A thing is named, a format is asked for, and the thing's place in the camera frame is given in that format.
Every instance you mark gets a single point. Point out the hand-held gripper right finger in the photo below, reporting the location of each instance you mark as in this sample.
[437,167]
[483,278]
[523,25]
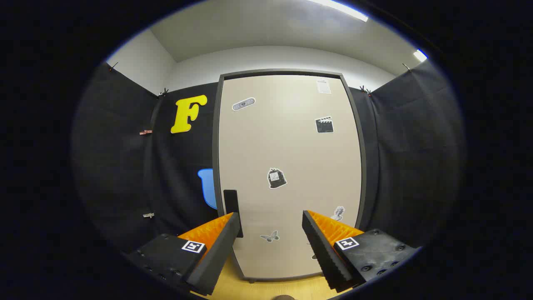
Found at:
[325,254]

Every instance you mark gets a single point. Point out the grey shoe cabinet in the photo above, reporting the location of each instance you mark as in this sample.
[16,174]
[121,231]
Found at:
[283,71]

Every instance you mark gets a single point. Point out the beige shoe cabinet door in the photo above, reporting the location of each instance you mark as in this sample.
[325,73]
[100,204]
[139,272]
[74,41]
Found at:
[287,146]

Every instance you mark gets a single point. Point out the ceiling light panel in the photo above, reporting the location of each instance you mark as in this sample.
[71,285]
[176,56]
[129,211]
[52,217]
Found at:
[420,55]
[339,8]

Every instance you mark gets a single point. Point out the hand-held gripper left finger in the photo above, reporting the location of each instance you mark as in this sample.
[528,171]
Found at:
[216,254]

